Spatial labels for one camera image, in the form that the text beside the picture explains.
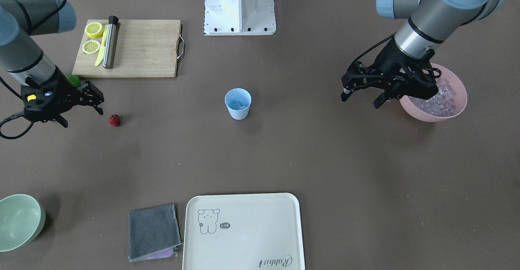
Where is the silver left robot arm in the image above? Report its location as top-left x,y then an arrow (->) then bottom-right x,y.
340,0 -> 505,108

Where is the red strawberry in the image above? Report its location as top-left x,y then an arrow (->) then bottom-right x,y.
108,114 -> 121,127

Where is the wooden cutting board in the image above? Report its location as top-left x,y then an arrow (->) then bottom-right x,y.
72,19 -> 185,78

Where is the light blue cup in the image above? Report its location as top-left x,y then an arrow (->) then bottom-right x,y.
224,88 -> 252,120

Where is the green lime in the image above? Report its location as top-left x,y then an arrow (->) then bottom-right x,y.
65,74 -> 81,87

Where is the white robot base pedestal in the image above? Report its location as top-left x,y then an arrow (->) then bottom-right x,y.
203,0 -> 277,36

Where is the pile of ice cubes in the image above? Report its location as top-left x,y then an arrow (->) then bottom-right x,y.
408,79 -> 456,118

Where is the lower lemon half slice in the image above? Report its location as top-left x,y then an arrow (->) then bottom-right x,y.
82,39 -> 102,55

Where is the mint green bowl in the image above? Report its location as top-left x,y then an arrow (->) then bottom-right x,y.
0,194 -> 46,252

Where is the grey folded cloth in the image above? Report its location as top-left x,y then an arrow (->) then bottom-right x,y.
128,203 -> 182,263

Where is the ice cube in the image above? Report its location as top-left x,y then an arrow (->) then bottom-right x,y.
232,101 -> 247,111

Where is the pink bowl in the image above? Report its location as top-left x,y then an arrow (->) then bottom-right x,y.
400,63 -> 468,122

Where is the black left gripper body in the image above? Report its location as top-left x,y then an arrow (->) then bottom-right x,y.
369,39 -> 440,99

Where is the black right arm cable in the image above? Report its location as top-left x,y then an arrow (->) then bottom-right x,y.
0,75 -> 35,140

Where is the yellow plastic knife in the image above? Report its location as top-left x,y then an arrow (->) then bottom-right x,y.
94,25 -> 109,67

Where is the cream rabbit tray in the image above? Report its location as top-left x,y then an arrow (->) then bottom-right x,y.
182,192 -> 306,270

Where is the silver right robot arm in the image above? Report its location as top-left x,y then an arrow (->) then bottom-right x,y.
1,0 -> 104,127

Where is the lemon half slice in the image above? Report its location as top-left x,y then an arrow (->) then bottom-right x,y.
82,39 -> 102,55
84,22 -> 104,39

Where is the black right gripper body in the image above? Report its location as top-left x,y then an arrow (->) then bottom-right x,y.
21,68 -> 79,123

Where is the upper lemon half slice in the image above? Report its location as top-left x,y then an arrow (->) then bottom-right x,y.
84,22 -> 104,39

